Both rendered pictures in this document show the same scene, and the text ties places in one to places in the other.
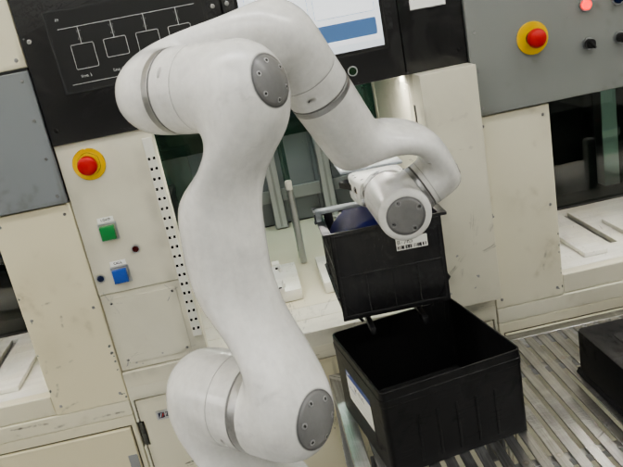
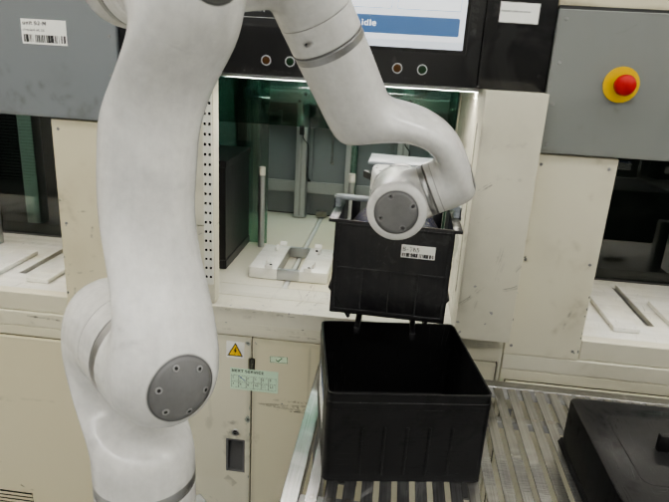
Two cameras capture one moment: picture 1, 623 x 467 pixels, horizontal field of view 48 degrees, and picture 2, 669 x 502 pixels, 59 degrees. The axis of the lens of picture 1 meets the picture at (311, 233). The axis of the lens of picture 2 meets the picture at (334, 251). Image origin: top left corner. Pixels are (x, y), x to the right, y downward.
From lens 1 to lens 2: 0.32 m
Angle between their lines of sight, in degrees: 8
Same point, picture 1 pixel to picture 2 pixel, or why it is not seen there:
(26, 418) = (43, 309)
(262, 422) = (113, 370)
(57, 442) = not seen: hidden behind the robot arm
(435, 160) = (444, 161)
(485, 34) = (570, 68)
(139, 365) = not seen: hidden behind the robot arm
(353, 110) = (356, 72)
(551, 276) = (568, 338)
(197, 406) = (76, 332)
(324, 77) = (326, 19)
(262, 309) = (156, 247)
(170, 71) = not seen: outside the picture
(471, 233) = (496, 268)
